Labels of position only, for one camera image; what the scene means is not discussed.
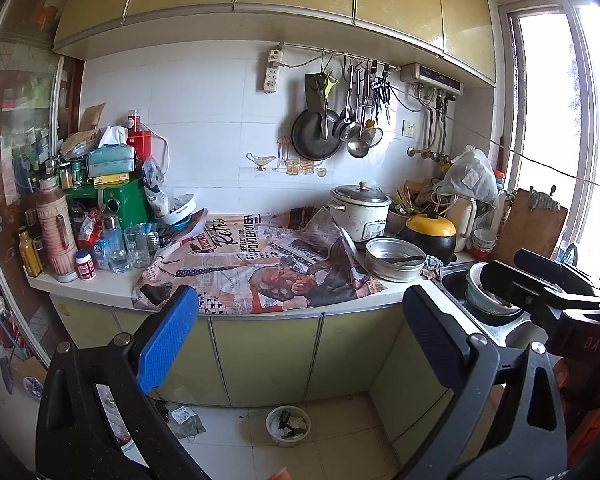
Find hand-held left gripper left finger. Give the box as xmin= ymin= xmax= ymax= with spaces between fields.
xmin=35 ymin=285 xmax=211 ymax=480

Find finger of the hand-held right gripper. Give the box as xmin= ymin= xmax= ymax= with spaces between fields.
xmin=480 ymin=261 xmax=600 ymax=311
xmin=514 ymin=249 xmax=600 ymax=295

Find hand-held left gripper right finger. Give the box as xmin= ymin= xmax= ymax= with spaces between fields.
xmin=402 ymin=284 xmax=568 ymax=480

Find person's right forearm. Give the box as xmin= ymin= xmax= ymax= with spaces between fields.
xmin=552 ymin=360 xmax=600 ymax=466

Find wooden cutting board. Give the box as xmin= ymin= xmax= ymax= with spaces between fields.
xmin=492 ymin=187 xmax=570 ymax=267

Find stacked small bowls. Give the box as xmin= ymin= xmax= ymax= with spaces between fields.
xmin=470 ymin=229 xmax=498 ymax=262

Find round metal basin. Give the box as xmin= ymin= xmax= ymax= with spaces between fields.
xmin=365 ymin=237 xmax=427 ymax=282

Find grey floor packet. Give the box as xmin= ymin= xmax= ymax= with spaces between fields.
xmin=165 ymin=402 xmax=206 ymax=438

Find printed newspaper sheet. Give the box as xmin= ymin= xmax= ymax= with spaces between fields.
xmin=130 ymin=207 xmax=386 ymax=315

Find clear plastic rubbish bag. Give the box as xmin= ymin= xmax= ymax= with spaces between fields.
xmin=97 ymin=385 xmax=131 ymax=446

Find cream kettle jug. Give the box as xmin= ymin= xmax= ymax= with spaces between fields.
xmin=442 ymin=195 xmax=478 ymax=252

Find clear glass tumbler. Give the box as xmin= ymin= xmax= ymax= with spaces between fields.
xmin=124 ymin=225 xmax=151 ymax=269

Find black pot yellow lid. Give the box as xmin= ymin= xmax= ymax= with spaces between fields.
xmin=404 ymin=212 xmax=457 ymax=265

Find clear glass bottle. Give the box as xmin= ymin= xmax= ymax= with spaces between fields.
xmin=102 ymin=215 xmax=130 ymax=274

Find white jar red label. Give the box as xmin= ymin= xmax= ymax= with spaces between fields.
xmin=75 ymin=250 xmax=97 ymax=281

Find small steel pot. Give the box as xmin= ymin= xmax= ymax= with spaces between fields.
xmin=386 ymin=205 xmax=408 ymax=236

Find bundle of chopsticks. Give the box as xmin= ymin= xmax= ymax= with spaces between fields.
xmin=392 ymin=182 xmax=433 ymax=216

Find white rice cooker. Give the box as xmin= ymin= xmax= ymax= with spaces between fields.
xmin=329 ymin=181 xmax=392 ymax=243

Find white round tray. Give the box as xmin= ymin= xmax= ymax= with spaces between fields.
xmin=155 ymin=192 xmax=198 ymax=226

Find red snack packet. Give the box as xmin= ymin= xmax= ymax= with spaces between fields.
xmin=77 ymin=208 xmax=103 ymax=250

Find green metal box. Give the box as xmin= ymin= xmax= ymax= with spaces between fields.
xmin=62 ymin=176 xmax=151 ymax=231

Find pink plastic basket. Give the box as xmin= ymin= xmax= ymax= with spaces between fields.
xmin=22 ymin=377 xmax=46 ymax=401

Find cardboard floor box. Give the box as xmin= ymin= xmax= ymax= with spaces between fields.
xmin=10 ymin=355 xmax=48 ymax=386

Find blue white plastic bag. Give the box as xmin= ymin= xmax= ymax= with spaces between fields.
xmin=142 ymin=155 xmax=173 ymax=216

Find pink patterned thermos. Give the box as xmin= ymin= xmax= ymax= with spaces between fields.
xmin=35 ymin=177 xmax=78 ymax=283

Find yellow bottle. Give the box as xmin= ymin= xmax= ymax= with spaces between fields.
xmin=19 ymin=230 xmax=42 ymax=277

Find flat yellow box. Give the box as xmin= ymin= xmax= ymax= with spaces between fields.
xmin=87 ymin=173 xmax=130 ymax=187

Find teal tissue pack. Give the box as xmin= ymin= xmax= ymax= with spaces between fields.
xmin=86 ymin=127 xmax=137 ymax=178

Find steel ladle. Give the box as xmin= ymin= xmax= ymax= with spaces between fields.
xmin=347 ymin=67 xmax=371 ymax=158

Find red tin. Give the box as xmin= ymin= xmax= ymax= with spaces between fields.
xmin=126 ymin=109 xmax=153 ymax=163

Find steel skimmer spoon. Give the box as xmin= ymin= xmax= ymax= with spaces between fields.
xmin=339 ymin=67 xmax=358 ymax=142

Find black frying pan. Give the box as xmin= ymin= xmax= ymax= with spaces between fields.
xmin=291 ymin=108 xmax=343 ymax=161

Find glass door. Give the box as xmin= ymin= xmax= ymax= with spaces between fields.
xmin=0 ymin=10 xmax=86 ymax=361

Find brown cardboard piece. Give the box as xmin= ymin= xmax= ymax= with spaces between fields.
xmin=77 ymin=103 xmax=108 ymax=133

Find black kitchen scissors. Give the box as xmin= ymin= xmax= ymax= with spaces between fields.
xmin=375 ymin=67 xmax=395 ymax=123

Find kitchen cleaver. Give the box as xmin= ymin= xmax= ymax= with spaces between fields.
xmin=304 ymin=72 xmax=328 ymax=111

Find white power strip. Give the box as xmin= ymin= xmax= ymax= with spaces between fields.
xmin=263 ymin=47 xmax=284 ymax=95

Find thin black cable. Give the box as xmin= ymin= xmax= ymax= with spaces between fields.
xmin=452 ymin=115 xmax=600 ymax=191

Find window frame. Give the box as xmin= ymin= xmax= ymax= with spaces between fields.
xmin=497 ymin=0 xmax=600 ymax=281

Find brass wall faucet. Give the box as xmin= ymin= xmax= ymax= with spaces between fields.
xmin=406 ymin=146 xmax=452 ymax=163

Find white cord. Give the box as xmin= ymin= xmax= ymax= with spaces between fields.
xmin=147 ymin=127 xmax=171 ymax=181

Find small wire strainer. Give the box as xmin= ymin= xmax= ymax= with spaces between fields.
xmin=362 ymin=120 xmax=384 ymax=148

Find kitchenware wall sticker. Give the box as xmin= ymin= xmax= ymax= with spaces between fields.
xmin=246 ymin=135 xmax=328 ymax=177

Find white wall water heater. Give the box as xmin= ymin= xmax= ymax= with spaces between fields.
xmin=400 ymin=62 xmax=466 ymax=92

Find metal hanging rail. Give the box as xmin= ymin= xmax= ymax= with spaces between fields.
xmin=280 ymin=42 xmax=401 ymax=72

